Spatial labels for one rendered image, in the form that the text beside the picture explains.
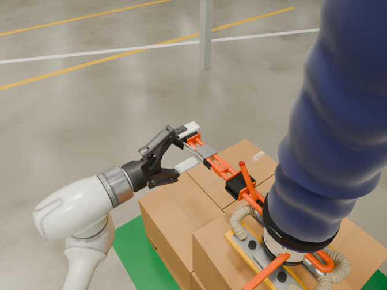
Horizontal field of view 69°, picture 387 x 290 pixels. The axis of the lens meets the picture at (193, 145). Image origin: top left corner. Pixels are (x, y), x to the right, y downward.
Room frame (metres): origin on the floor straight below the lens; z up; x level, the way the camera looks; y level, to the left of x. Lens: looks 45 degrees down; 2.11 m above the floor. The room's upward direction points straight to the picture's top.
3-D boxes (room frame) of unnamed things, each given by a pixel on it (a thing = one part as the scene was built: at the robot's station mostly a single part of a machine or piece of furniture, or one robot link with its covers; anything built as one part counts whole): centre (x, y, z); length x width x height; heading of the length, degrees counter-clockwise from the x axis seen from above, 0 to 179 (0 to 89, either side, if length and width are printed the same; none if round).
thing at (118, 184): (0.41, 0.19, 1.57); 0.09 x 0.06 x 0.09; 37
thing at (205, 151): (0.84, -0.05, 1.22); 0.07 x 0.07 x 0.04; 37
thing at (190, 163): (0.53, 0.02, 1.50); 0.07 x 0.03 x 0.01; 127
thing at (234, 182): (0.67, -0.18, 1.23); 0.10 x 0.08 x 0.06; 127
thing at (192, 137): (0.95, 0.02, 1.23); 0.08 x 0.07 x 0.05; 37
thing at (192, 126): (0.53, 0.02, 1.64); 0.07 x 0.03 x 0.01; 127
